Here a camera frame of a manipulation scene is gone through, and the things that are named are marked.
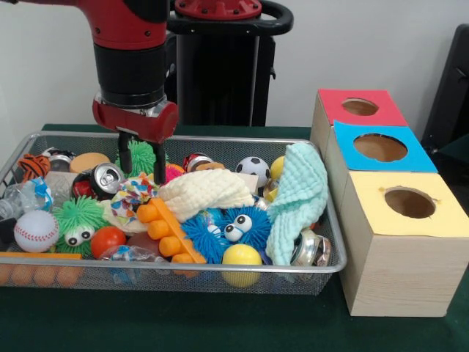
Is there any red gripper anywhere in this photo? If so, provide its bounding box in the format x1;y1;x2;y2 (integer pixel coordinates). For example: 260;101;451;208
92;100;180;184

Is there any polka dot cloth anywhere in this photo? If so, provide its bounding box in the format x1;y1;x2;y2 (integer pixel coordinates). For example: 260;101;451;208
109;172;162;225

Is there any shallow clear mesh bin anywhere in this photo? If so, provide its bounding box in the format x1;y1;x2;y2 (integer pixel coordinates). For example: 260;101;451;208
0;131;348;296

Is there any wooden box with three holes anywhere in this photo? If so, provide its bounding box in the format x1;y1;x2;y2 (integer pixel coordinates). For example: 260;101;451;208
309;89;469;317

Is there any green spiky ball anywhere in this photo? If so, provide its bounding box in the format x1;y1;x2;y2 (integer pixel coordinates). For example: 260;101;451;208
114;138;169;177

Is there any cream knitted cloth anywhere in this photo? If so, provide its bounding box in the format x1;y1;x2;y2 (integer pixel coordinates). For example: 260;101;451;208
157;168;256;221

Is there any long orange toy block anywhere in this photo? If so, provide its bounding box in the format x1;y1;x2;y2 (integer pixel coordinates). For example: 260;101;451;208
135;197;208;265

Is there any green spiky toy with eyes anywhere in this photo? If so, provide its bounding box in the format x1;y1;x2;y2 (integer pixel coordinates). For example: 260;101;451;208
51;195;111;257

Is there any orange ball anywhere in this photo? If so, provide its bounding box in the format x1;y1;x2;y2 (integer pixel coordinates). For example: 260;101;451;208
90;226;128;260

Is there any blue spiky toy with eyes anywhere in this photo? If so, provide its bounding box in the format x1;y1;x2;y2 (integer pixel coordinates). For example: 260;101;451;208
181;205;274;265

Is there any white baseball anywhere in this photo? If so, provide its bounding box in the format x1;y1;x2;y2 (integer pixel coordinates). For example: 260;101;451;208
13;210;59;253

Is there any yellow ball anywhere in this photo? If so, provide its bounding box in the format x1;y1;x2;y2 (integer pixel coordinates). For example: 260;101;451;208
222;243;264;287

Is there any mint green knitted cloth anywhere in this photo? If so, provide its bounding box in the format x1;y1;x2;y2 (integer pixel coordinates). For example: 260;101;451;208
266;142;329;265

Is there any dark green tablecloth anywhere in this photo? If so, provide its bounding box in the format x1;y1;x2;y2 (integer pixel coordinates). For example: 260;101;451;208
437;133;469;162
0;123;469;352

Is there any black upright panel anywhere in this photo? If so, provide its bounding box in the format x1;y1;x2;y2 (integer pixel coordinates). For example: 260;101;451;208
421;23;469;147

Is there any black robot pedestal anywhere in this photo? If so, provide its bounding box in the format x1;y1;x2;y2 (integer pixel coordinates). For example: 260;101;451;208
164;0;294;128

